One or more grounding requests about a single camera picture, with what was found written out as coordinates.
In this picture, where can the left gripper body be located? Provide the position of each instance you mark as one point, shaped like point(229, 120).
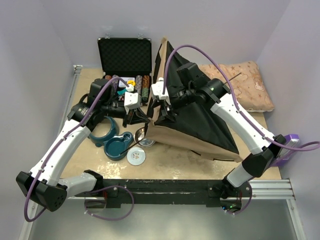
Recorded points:
point(128, 117)

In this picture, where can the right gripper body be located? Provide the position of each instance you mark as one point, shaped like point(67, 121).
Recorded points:
point(168, 107)

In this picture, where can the beige and black pet tent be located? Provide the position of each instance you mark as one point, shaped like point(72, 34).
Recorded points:
point(194, 128)

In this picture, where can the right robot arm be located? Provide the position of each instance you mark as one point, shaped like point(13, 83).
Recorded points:
point(217, 98)

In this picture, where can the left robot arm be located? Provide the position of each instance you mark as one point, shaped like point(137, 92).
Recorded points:
point(42, 184)

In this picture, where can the stainless steel pet bowl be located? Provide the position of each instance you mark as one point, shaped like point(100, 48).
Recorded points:
point(140, 134)

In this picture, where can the teal double pet bowl stand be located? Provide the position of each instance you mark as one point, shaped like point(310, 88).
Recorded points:
point(114, 145)

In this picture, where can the beige patterned pet cushion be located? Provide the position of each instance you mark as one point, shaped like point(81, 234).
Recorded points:
point(249, 88)

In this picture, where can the white playing card deck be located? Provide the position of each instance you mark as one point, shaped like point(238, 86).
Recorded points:
point(121, 84)

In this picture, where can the yellow round chip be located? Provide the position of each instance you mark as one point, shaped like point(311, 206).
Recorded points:
point(131, 82)

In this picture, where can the green chip stack right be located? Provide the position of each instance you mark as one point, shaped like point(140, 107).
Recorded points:
point(145, 87)

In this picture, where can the black poker chip case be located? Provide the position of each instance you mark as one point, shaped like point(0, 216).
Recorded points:
point(126, 57)

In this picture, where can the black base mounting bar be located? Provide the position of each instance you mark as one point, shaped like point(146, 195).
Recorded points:
point(116, 197)

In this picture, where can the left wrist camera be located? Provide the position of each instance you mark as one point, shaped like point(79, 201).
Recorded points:
point(132, 100)

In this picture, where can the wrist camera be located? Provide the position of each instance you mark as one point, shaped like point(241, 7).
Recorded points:
point(132, 100)
point(159, 91)

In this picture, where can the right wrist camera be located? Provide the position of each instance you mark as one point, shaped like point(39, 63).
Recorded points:
point(159, 91)

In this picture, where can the aluminium frame rail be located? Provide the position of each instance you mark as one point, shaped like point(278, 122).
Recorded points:
point(275, 191)

